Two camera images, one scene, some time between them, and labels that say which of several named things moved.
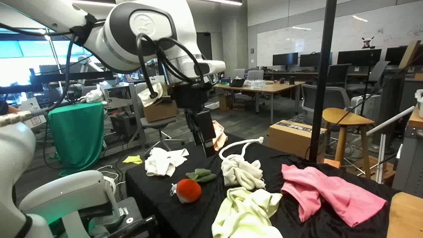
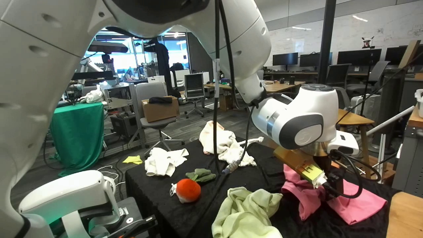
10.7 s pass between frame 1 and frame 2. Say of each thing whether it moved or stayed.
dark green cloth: stayed
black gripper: moved
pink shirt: stayed
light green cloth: stayed
